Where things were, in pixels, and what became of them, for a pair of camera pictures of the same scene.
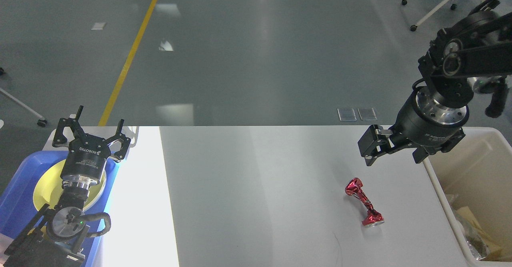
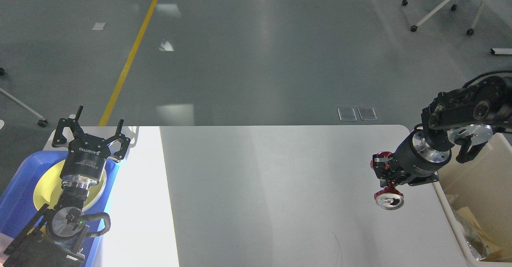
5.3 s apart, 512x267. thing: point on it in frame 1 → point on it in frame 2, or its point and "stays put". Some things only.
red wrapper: (353, 187) → (388, 198)
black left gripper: (84, 164) stays put
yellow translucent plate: (48, 189) stays put
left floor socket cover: (347, 114) stays put
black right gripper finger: (375, 142) → (384, 163)
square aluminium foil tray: (479, 247) stays put
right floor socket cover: (367, 114) stays put
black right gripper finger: (423, 152) → (404, 179)
